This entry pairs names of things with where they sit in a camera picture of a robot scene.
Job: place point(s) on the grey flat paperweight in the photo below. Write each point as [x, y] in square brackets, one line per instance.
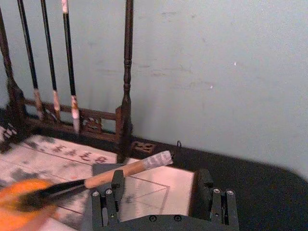
[103, 168]

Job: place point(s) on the hanging brush with white tip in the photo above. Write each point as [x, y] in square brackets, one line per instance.
[70, 72]

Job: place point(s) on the black table cloth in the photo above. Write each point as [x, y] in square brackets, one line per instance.
[260, 192]

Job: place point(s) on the white calligraphy practice sheet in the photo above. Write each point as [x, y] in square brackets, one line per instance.
[154, 190]

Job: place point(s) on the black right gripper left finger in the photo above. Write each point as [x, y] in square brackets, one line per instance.
[118, 183]

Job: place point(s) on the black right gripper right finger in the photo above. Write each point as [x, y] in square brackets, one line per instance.
[203, 192]

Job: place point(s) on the dark wooden brush rack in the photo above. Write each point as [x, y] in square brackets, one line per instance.
[126, 96]

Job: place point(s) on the orange round dish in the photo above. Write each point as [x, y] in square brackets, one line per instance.
[14, 216]

